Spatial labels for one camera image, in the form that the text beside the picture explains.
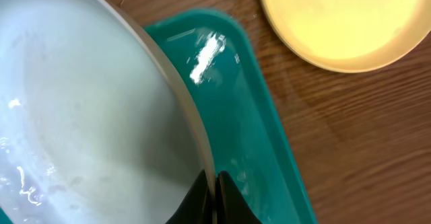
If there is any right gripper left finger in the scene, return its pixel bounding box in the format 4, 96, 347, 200
166, 170, 213, 224

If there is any teal plastic tray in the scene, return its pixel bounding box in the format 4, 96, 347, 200
0, 8, 319, 224

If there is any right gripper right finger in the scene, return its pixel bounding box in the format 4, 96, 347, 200
215, 171, 261, 224

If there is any yellow plate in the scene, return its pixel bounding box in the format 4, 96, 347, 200
261, 0, 430, 73

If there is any light blue plate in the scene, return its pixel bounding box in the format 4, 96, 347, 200
1, 0, 216, 223

